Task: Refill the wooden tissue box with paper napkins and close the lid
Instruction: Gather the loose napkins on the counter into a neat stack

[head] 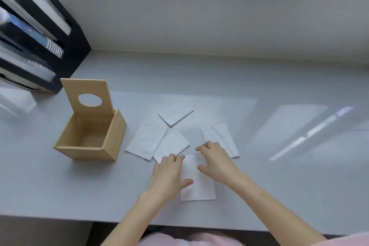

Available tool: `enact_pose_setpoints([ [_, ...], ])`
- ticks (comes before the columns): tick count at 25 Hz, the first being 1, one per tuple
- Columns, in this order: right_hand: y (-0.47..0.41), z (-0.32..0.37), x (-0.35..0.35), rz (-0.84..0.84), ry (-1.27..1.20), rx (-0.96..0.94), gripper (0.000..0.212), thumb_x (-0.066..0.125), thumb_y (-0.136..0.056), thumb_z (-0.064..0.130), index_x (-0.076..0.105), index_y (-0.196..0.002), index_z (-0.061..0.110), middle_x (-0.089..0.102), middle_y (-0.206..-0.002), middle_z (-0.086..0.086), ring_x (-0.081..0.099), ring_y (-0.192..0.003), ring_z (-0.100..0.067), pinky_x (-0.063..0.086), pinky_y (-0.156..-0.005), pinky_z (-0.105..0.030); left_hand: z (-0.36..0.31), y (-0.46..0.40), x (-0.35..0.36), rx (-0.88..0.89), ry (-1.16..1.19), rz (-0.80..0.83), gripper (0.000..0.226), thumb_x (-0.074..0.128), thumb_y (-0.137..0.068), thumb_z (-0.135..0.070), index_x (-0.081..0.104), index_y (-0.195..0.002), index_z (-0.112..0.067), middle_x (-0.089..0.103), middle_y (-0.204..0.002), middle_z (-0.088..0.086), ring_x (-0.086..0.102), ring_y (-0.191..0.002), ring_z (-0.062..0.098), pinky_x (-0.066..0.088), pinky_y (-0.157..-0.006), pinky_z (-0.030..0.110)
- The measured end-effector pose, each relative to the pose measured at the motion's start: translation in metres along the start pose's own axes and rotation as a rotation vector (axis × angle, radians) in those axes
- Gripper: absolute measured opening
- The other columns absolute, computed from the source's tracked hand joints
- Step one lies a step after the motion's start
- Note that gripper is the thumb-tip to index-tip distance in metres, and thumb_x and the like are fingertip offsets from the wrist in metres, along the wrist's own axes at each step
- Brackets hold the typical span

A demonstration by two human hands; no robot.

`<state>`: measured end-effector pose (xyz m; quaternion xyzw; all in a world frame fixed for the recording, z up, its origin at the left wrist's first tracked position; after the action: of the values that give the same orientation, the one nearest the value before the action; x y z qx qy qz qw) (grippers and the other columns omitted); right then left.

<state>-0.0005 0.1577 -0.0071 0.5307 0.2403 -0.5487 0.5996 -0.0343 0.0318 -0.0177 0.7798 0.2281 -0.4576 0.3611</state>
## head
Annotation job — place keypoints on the person's left forearm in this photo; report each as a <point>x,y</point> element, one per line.
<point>132,220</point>

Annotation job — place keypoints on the white tissue paper sheet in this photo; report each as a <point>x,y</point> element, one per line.
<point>173,143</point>
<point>201,191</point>
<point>230,145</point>
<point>176,114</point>
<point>144,142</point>

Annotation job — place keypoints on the person's left hand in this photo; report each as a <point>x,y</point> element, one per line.
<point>165,176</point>

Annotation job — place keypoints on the wooden lid with oval hole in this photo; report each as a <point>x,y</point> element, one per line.
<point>72,90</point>

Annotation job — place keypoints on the person's right forearm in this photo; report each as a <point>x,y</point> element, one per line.
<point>274,211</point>

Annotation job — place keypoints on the stack of clear plastic cups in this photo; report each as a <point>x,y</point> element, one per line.
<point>43,70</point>

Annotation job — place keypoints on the person's right hand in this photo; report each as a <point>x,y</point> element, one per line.
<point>219,162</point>

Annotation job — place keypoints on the pink garment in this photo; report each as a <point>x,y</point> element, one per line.
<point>201,240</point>

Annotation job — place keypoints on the stack of blue printed cups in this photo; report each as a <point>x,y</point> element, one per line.
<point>54,47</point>

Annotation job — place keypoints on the black cup holder rack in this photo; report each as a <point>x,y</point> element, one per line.
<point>77,44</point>

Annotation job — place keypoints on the wooden box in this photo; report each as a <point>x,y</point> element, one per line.
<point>83,153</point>

